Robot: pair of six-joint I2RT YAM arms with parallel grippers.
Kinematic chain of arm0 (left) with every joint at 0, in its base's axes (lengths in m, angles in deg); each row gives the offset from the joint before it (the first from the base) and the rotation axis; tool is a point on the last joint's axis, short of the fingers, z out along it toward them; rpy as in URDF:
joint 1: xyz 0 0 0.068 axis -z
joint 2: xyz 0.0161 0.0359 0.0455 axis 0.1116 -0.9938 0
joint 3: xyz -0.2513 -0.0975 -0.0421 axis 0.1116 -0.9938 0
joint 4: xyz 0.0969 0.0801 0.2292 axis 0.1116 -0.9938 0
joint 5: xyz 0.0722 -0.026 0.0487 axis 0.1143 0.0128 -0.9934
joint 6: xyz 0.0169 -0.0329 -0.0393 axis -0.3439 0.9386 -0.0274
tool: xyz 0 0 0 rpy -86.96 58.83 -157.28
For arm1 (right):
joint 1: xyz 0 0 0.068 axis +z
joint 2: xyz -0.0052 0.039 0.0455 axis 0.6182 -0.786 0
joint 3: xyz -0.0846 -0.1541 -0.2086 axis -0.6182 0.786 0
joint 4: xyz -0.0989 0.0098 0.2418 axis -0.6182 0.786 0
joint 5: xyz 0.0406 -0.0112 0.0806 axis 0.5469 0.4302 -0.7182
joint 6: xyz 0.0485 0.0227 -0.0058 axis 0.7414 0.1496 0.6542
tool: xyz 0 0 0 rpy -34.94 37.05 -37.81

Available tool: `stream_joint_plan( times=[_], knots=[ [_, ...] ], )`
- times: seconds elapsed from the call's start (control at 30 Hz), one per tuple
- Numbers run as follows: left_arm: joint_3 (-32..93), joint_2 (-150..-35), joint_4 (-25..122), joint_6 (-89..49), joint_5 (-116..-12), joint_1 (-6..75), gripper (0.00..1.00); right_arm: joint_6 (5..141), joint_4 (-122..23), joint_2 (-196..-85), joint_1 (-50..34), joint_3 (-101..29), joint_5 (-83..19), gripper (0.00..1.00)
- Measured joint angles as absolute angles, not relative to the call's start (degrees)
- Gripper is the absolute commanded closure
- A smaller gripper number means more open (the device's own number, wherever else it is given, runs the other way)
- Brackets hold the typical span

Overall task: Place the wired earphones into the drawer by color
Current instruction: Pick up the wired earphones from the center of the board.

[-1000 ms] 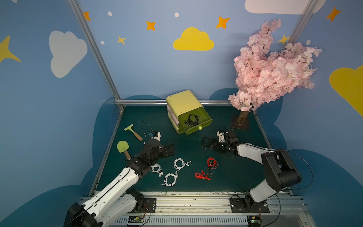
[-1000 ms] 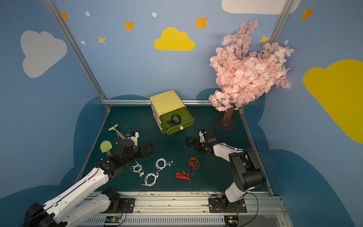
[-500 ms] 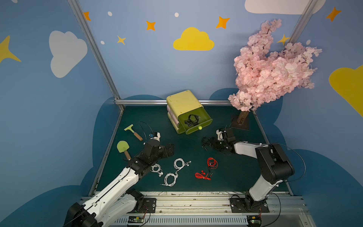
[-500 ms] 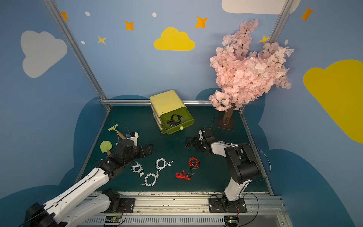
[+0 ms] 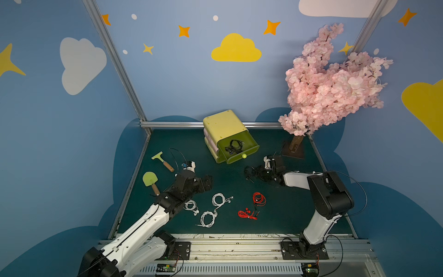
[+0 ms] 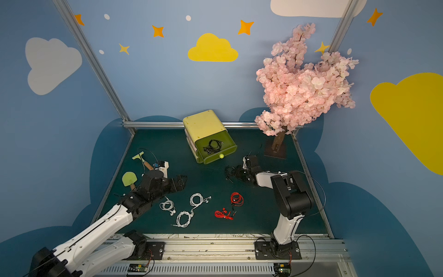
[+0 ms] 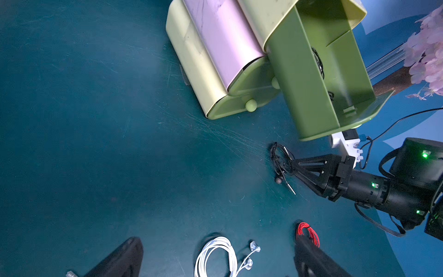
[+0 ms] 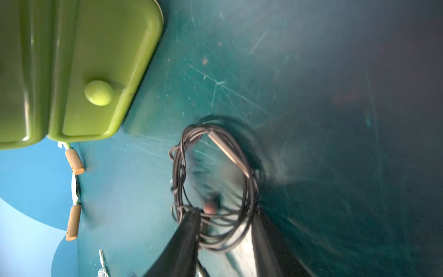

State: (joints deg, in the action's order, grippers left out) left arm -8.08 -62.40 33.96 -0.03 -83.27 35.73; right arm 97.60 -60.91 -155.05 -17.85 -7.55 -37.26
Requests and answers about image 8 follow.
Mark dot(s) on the green three-drawer cabinet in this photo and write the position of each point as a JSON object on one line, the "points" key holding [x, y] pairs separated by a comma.
{"points": [[27, 44]]}

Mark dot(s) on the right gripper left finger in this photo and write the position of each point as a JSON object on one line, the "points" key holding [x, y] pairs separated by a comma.
{"points": [[179, 259]]}

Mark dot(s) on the green round paddle wooden handle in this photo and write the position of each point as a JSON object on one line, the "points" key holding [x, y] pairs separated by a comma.
{"points": [[75, 211]]}

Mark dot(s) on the white earphones upper coil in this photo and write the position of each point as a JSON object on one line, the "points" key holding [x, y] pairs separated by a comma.
{"points": [[103, 271]]}

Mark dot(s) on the black earphones coil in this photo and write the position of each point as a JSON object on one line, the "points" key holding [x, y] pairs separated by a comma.
{"points": [[238, 221]]}

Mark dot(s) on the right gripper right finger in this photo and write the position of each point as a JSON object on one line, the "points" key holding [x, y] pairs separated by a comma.
{"points": [[272, 255]]}

